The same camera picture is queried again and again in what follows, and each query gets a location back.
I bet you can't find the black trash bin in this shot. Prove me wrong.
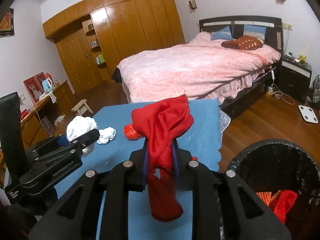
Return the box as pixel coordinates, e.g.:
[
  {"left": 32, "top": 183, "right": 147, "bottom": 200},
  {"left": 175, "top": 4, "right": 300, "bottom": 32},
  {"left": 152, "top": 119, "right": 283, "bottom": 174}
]
[{"left": 227, "top": 139, "right": 319, "bottom": 239}]

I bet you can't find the light blue kettle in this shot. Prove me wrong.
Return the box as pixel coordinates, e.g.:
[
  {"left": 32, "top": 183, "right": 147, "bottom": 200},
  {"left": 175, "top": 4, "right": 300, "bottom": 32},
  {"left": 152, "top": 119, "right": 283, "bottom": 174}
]
[{"left": 42, "top": 77, "right": 53, "bottom": 93}]

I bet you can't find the red plastic bag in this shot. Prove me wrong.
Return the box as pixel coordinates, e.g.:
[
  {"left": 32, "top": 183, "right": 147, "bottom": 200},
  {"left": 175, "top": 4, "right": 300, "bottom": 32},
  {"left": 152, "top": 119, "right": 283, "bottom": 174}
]
[{"left": 123, "top": 124, "right": 143, "bottom": 140}]

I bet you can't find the left blue pillow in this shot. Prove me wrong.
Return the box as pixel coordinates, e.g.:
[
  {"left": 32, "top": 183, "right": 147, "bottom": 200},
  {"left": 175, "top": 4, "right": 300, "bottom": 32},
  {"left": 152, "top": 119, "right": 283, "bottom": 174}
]
[{"left": 210, "top": 26, "right": 233, "bottom": 41}]

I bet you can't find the right blue pillow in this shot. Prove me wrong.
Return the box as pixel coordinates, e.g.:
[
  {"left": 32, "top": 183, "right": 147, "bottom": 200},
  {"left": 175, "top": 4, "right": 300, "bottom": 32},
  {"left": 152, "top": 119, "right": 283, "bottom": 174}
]
[{"left": 243, "top": 24, "right": 266, "bottom": 41}]

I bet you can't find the white paper ball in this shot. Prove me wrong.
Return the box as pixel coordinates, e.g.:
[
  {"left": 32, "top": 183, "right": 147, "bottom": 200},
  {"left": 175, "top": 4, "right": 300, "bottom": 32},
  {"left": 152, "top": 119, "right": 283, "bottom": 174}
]
[{"left": 66, "top": 116, "right": 99, "bottom": 156}]

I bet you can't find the wooden wardrobe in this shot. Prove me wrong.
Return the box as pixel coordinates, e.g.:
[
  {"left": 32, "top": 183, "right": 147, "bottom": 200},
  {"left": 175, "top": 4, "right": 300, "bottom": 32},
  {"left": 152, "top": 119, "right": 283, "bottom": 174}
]
[{"left": 43, "top": 0, "right": 184, "bottom": 94}]

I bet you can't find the white bathroom scale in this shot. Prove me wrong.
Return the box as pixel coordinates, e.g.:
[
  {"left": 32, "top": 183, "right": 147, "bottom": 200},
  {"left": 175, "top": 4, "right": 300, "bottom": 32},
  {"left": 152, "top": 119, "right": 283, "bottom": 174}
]
[{"left": 298, "top": 105, "right": 318, "bottom": 124}]

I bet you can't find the black bedside table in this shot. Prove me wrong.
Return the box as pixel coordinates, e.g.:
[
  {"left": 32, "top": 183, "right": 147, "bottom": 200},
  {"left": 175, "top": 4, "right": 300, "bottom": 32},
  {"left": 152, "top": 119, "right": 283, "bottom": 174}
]
[{"left": 277, "top": 57, "right": 312, "bottom": 103}]

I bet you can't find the wooden side cabinet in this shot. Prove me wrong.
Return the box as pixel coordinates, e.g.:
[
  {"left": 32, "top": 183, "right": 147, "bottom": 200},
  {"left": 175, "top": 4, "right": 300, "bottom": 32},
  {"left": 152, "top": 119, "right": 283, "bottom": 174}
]
[{"left": 0, "top": 80, "right": 75, "bottom": 181}]

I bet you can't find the small white wooden stool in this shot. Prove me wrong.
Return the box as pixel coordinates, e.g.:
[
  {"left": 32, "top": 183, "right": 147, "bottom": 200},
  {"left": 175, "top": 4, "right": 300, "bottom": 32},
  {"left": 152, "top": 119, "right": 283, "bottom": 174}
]
[{"left": 71, "top": 99, "right": 93, "bottom": 116}]

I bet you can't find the red cloth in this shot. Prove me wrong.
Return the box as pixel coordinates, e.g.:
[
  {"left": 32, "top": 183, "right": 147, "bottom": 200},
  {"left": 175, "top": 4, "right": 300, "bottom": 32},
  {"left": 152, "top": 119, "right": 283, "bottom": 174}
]
[{"left": 131, "top": 94, "right": 194, "bottom": 222}]

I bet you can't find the white charger cable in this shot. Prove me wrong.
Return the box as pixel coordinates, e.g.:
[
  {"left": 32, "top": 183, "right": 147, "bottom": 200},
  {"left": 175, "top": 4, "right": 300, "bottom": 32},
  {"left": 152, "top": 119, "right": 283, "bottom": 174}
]
[{"left": 266, "top": 67, "right": 296, "bottom": 106}]

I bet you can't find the white tissue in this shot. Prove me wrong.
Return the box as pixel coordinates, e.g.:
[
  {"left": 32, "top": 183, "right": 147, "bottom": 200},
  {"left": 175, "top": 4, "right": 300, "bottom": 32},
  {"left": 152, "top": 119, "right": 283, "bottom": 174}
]
[{"left": 97, "top": 127, "right": 117, "bottom": 145}]

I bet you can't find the blue pillow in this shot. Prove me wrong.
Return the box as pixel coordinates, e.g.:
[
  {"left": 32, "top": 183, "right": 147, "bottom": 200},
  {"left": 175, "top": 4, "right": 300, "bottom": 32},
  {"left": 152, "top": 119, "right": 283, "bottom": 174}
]
[
  {"left": 243, "top": 24, "right": 266, "bottom": 41},
  {"left": 210, "top": 26, "right": 233, "bottom": 41}
]

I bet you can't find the black garment on bed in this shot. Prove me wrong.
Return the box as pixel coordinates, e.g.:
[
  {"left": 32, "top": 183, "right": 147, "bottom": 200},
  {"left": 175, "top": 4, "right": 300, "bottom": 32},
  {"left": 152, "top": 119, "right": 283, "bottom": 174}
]
[{"left": 111, "top": 68, "right": 122, "bottom": 84}]

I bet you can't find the brown dotted pillow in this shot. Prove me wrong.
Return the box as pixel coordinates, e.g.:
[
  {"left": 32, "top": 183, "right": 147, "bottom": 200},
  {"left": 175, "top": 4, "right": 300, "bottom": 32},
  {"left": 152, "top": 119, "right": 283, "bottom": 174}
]
[{"left": 221, "top": 36, "right": 264, "bottom": 51}]

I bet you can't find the black bed headboard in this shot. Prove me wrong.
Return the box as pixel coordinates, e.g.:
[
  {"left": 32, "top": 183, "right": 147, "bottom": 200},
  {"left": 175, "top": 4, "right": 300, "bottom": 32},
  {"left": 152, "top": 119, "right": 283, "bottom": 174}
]
[{"left": 199, "top": 15, "right": 284, "bottom": 54}]

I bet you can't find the left wall lamp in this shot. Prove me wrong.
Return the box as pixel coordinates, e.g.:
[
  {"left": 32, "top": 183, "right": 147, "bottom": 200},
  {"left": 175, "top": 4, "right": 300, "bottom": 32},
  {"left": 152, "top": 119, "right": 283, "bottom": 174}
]
[{"left": 188, "top": 0, "right": 197, "bottom": 10}]

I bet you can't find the orange trash in bin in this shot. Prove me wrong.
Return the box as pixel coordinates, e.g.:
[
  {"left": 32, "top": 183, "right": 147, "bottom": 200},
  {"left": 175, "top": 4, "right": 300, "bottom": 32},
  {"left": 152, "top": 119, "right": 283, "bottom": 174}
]
[{"left": 256, "top": 190, "right": 281, "bottom": 206}]

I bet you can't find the framed wall picture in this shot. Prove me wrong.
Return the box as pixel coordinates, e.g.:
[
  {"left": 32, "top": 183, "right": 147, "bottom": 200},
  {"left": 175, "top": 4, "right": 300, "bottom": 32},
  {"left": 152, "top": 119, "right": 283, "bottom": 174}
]
[{"left": 0, "top": 8, "right": 14, "bottom": 36}]

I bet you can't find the yellow plush toy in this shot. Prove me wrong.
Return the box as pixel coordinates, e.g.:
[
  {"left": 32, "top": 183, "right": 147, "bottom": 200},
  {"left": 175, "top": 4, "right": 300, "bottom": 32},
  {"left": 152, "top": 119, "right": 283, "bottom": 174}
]
[{"left": 298, "top": 55, "right": 307, "bottom": 64}]

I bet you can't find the plaid bag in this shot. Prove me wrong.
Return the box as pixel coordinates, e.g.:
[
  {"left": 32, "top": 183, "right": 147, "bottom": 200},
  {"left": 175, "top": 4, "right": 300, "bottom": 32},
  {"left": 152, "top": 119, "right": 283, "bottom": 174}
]
[{"left": 312, "top": 74, "right": 320, "bottom": 104}]

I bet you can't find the bed with pink blanket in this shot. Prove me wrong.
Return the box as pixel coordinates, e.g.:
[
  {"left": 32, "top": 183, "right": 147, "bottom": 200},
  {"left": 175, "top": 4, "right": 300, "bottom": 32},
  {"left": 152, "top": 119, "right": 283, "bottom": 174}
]
[{"left": 111, "top": 31, "right": 282, "bottom": 104}]

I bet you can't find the red framed picture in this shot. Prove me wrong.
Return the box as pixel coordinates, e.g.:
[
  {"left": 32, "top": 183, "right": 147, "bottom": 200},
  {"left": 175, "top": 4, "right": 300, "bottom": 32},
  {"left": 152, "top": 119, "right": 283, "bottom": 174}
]
[{"left": 23, "top": 72, "right": 54, "bottom": 103}]

